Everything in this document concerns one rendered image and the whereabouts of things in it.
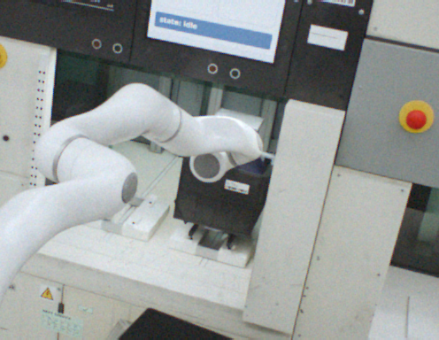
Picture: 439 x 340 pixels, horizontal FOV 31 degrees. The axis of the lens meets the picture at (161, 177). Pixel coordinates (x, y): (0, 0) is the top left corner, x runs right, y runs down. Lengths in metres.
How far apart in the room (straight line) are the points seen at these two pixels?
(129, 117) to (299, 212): 0.47
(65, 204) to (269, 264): 0.59
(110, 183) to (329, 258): 0.64
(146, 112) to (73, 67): 0.92
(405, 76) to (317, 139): 0.22
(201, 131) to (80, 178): 0.39
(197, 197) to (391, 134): 0.58
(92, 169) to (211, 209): 0.71
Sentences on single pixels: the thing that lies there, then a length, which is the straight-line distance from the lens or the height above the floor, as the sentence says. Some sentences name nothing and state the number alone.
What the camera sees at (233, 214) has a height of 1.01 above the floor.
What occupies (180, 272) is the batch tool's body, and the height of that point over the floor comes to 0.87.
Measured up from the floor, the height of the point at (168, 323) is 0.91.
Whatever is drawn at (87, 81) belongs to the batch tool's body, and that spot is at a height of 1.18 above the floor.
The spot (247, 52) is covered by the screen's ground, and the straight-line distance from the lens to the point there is 1.72.
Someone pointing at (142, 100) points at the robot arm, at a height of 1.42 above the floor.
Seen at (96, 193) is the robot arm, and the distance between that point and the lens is 1.39.
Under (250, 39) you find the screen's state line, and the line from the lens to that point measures 1.71.
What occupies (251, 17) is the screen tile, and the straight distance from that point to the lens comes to 1.70.
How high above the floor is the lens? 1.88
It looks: 23 degrees down
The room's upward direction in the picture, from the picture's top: 8 degrees clockwise
